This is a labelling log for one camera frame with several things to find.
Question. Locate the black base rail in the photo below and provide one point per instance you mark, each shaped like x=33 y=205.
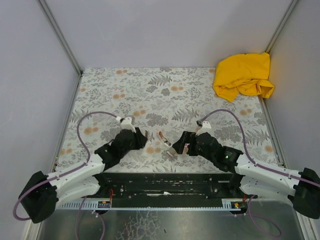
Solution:
x=155 y=190

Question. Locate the staple box tray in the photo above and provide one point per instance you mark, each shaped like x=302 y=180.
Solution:
x=171 y=152

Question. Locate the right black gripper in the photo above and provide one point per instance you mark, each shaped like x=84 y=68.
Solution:
x=189 y=143

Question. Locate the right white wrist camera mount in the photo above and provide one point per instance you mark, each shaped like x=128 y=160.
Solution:
x=204 y=127

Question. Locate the red staple box sleeve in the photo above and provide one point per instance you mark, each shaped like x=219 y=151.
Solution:
x=186 y=148

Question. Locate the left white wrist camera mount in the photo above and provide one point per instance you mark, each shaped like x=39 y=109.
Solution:
x=126 y=123

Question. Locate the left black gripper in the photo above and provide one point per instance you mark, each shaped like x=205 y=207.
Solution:
x=137 y=138

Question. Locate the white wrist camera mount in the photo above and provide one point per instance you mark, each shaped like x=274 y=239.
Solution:
x=126 y=123
x=204 y=127

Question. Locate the floral patterned mat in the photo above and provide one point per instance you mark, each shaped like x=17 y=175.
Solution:
x=170 y=100

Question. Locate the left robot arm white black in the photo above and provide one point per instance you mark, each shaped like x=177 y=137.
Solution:
x=43 y=193

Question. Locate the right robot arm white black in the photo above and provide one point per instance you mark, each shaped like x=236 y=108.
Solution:
x=299 y=189

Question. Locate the yellow cloth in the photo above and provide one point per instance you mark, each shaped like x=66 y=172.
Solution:
x=246 y=74

